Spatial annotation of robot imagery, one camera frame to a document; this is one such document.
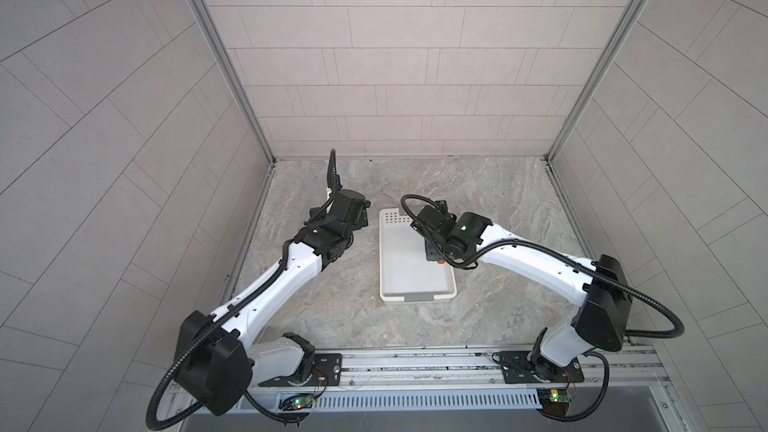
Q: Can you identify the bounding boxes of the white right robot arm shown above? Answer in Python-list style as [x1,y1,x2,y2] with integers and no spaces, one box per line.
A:
[401,194,632,368]

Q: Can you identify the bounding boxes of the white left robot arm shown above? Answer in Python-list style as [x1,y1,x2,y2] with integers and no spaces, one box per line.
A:
[147,155,370,430]

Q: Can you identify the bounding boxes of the white plastic bin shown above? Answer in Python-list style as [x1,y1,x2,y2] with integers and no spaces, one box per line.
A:
[379,208,457,303]

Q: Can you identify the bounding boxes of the white ventilation grille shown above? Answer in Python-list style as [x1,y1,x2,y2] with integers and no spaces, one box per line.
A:
[254,389,542,413]

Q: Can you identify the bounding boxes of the left circuit board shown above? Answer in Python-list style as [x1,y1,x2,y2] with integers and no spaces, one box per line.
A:
[278,393,317,413]

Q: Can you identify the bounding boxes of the circuit board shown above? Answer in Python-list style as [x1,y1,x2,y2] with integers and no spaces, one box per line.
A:
[537,388,573,420]
[278,393,317,413]

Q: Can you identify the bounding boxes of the right circuit board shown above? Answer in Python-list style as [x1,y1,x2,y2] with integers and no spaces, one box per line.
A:
[537,388,573,420]

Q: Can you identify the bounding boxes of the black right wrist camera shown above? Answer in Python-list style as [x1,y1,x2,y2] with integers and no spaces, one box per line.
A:
[445,212,493,257]

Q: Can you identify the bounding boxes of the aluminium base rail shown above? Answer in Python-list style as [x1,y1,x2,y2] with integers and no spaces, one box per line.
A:
[231,345,670,415]

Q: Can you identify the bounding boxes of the black corrugated cable right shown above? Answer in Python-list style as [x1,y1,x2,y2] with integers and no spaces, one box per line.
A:
[400,193,686,340]

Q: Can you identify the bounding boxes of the black corrugated cable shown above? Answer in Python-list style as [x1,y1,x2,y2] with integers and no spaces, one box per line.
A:
[145,191,337,431]
[400,193,686,340]

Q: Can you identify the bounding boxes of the aluminium corner frame post left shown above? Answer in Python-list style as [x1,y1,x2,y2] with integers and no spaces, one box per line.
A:
[165,0,277,164]

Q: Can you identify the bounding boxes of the aluminium corner frame post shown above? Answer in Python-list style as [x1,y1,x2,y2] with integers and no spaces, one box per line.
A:
[165,0,277,164]
[545,0,649,164]

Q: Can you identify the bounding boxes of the black corrugated cable left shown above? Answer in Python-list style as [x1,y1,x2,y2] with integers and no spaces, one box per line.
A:
[145,191,337,431]

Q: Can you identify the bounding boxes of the aluminium corner frame post right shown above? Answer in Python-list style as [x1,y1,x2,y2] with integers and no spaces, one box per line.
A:
[545,0,649,164]

